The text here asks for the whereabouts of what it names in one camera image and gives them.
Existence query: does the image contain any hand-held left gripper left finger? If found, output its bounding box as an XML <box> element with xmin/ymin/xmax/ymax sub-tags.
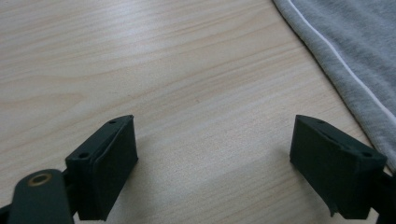
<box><xmin>64</xmin><ymin>114</ymin><xmax>139</xmax><ymax>222</ymax></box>

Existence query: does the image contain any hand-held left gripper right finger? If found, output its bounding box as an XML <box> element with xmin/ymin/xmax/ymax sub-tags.
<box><xmin>289</xmin><ymin>114</ymin><xmax>388</xmax><ymax>220</ymax></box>

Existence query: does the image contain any grey garment with white piping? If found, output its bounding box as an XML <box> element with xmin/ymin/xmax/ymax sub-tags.
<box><xmin>272</xmin><ymin>0</ymin><xmax>396</xmax><ymax>174</ymax></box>

